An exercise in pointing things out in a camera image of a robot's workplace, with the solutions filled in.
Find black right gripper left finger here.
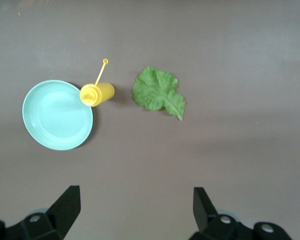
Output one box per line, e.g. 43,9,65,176
0,185,81,240

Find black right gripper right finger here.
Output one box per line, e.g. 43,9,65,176
189,186,295,240

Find green lettuce leaf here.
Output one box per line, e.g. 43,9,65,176
132,66,186,121

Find yellow squeeze bottle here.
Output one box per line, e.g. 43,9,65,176
79,58,116,108

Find mint green plate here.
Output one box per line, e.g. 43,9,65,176
22,79,94,151

